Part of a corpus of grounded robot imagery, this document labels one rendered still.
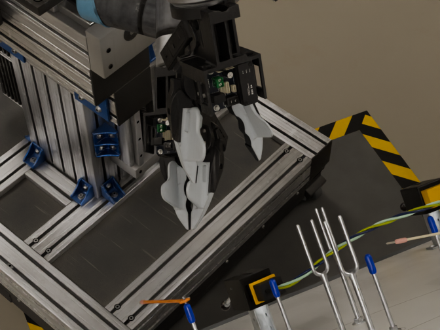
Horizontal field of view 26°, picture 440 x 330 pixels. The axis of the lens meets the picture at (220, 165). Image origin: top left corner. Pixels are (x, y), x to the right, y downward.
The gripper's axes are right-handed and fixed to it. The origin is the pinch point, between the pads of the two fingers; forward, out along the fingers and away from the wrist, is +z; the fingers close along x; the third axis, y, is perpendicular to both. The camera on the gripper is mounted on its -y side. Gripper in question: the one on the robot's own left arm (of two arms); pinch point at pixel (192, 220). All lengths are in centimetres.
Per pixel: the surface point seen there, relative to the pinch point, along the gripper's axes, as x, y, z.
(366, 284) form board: 18.6, -17.5, 8.8
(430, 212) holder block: 25.7, -28.6, -1.8
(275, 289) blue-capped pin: 17.0, 13.7, 9.5
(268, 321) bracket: 12.1, 3.6, 13.3
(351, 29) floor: -30, -180, -76
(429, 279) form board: 29.5, -8.3, 8.4
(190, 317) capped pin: 10.8, 22.6, 12.3
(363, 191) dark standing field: -19, -147, -19
